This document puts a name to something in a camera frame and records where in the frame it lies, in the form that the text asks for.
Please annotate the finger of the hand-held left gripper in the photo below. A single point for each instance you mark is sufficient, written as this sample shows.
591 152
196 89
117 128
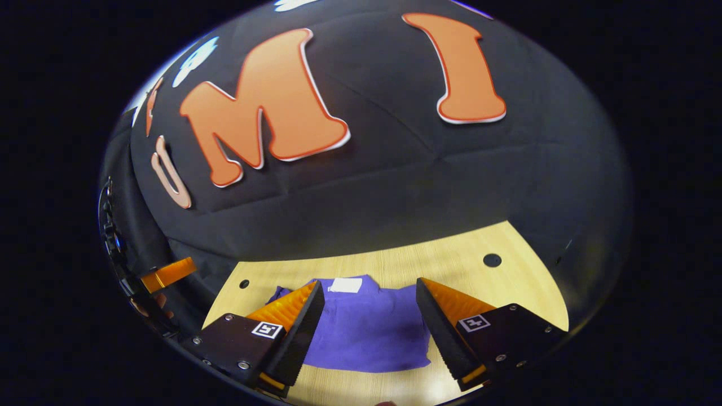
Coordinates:
169 273

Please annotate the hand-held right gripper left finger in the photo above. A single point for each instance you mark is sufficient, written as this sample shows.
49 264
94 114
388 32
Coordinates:
296 338

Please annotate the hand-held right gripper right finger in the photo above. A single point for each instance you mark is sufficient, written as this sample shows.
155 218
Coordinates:
443 338

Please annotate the purple shirt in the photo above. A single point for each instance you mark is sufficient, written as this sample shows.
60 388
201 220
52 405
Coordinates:
366 332

